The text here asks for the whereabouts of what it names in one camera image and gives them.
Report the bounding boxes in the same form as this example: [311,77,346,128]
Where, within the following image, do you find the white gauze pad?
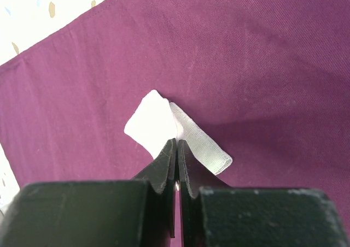
[170,102,233,175]
[124,90,177,159]

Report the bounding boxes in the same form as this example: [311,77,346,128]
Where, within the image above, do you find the purple cloth mat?
[0,0,350,189]

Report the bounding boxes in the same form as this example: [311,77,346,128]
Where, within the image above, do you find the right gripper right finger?
[177,140,349,246]

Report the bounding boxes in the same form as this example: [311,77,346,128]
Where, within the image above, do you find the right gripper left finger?
[1,139,176,246]

